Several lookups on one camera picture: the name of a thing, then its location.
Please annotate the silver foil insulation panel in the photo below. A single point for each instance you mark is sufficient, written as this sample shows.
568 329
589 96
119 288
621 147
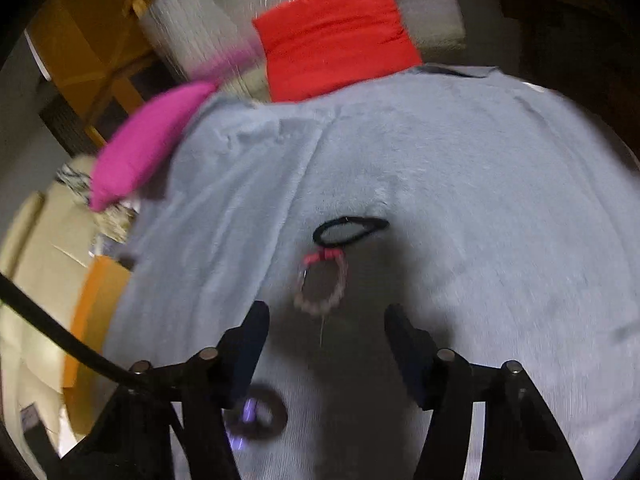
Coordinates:
200 25

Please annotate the red pillow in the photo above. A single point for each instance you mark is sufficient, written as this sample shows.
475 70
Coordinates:
335 35

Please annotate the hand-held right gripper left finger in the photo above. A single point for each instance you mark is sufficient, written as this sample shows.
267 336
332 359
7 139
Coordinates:
250 345

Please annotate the beige sofa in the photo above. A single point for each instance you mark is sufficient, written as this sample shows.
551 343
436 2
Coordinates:
40 260

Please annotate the pink pillow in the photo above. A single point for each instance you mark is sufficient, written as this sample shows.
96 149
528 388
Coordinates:
145 145

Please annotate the orange cardboard box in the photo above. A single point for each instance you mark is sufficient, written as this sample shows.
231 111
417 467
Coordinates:
95 310

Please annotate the yellow wooden cabinet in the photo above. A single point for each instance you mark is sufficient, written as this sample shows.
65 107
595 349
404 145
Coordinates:
75 50

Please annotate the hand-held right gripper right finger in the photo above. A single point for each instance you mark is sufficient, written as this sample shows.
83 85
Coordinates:
405 350

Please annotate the grey blanket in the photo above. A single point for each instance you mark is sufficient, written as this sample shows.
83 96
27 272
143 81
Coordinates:
450 210

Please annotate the patterned cloth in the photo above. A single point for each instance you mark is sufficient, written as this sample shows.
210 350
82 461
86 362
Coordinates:
75 177

